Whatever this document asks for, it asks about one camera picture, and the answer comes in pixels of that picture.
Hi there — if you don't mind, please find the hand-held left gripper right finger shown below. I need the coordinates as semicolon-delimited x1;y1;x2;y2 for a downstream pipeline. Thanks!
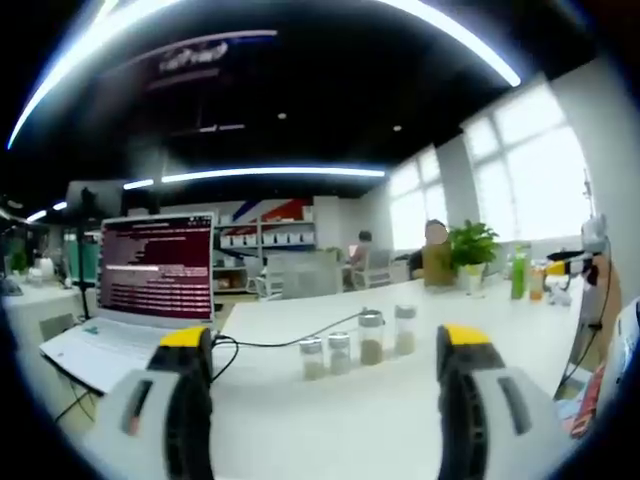
435;323;572;480

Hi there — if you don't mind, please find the orange drink bottle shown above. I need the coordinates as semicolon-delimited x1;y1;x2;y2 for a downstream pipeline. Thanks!
528;264;546;303

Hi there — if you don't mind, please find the black cable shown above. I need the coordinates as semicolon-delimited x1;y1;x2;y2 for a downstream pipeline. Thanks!
210;309;374;384

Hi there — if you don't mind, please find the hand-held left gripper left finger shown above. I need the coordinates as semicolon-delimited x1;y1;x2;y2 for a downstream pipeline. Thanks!
81;325;216;480

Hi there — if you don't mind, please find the white laptop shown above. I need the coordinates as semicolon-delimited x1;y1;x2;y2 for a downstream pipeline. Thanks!
38;212;221;396

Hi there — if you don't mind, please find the shelf with white boxes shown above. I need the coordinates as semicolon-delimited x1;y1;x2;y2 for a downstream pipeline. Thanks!
212;197;319;296

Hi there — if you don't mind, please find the green potted plant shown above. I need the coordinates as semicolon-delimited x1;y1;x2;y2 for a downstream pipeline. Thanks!
446;219;501;296

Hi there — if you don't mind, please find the tall clear seasoning bottle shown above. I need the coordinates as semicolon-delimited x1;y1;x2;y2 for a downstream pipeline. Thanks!
393;303;418;357
357;309;386;366

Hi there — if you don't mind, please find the white mesh office chair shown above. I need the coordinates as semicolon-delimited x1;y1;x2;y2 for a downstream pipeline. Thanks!
247;252;346;302

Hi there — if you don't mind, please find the green drink bottle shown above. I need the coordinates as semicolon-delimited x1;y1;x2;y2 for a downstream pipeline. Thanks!
509;243;532;301

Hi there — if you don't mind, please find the black tripod stand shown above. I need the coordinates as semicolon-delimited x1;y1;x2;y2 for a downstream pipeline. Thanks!
62;187;101;321

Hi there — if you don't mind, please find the small clear seasoning bottle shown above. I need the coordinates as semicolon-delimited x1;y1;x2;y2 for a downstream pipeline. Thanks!
327;331;352;376
298;336;324;382

